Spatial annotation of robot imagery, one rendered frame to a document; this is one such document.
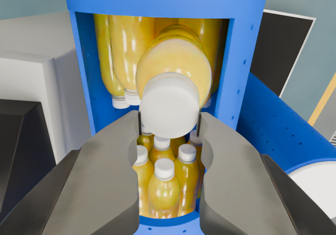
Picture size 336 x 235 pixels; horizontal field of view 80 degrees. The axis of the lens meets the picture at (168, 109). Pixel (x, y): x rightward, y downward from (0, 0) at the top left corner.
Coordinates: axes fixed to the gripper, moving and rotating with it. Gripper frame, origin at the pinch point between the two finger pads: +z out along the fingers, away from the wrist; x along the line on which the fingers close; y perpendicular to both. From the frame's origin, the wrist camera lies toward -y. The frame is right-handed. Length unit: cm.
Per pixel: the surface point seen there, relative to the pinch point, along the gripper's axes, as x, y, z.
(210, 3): 3.9, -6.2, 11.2
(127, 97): -7.1, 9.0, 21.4
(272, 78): 71, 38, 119
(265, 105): 42, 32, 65
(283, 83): 80, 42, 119
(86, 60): -14.0, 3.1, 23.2
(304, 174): 40, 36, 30
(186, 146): 4.7, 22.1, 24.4
